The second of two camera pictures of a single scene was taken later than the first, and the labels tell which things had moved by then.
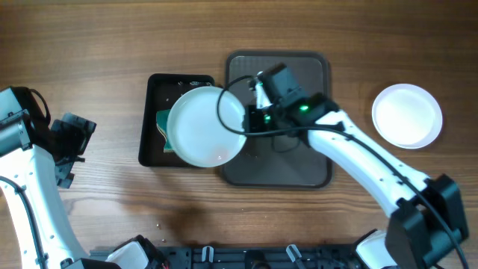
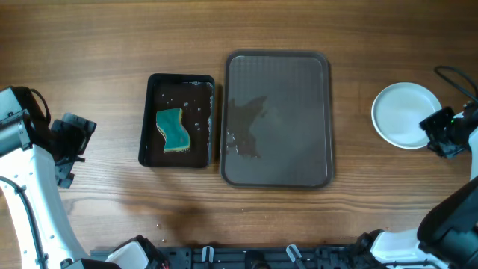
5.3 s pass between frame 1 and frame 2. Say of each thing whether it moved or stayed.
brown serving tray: stayed
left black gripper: stayed
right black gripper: moved
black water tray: stayed
